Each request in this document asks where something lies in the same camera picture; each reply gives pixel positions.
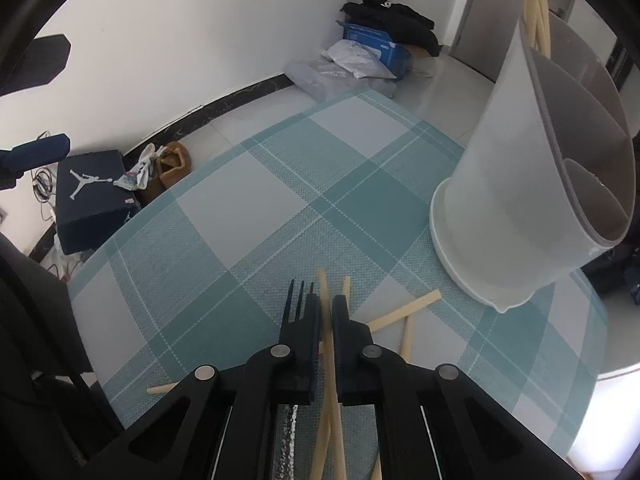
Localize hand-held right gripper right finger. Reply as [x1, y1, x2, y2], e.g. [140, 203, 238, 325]
[330, 295, 576, 480]

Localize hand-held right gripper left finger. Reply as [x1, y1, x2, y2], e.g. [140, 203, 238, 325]
[107, 292, 323, 480]

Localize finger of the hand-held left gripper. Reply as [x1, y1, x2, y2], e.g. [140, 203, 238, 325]
[0, 34, 71, 97]
[0, 133, 71, 191]

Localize metal fork hammered handle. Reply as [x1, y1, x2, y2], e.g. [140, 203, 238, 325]
[272, 280, 317, 480]

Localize white grey utensil holder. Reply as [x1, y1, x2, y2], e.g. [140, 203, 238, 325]
[429, 10, 640, 313]

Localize dark blue shoe box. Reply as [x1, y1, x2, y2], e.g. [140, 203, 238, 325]
[54, 149, 142, 257]

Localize white crumpled cloth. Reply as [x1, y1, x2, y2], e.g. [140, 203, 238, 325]
[114, 144, 168, 192]

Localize brown shoe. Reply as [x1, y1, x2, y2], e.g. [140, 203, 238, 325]
[136, 141, 193, 205]

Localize teal plaid tablecloth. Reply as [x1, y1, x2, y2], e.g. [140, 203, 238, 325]
[65, 87, 608, 480]

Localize white plastic bag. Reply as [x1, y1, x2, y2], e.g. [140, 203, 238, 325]
[320, 40, 397, 82]

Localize white panel with brown edge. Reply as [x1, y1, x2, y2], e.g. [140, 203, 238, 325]
[567, 300, 640, 478]

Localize brown cardboard piece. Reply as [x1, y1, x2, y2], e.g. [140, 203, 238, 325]
[407, 42, 441, 79]

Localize blue cardboard box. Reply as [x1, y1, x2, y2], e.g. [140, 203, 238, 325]
[336, 20, 414, 79]

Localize black clothing heap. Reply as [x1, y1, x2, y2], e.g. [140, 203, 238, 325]
[342, 0, 441, 57]

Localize grey door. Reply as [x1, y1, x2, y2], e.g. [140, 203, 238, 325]
[450, 0, 576, 61]

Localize tangled floor cables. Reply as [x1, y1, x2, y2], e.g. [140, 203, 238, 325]
[31, 132, 60, 221]

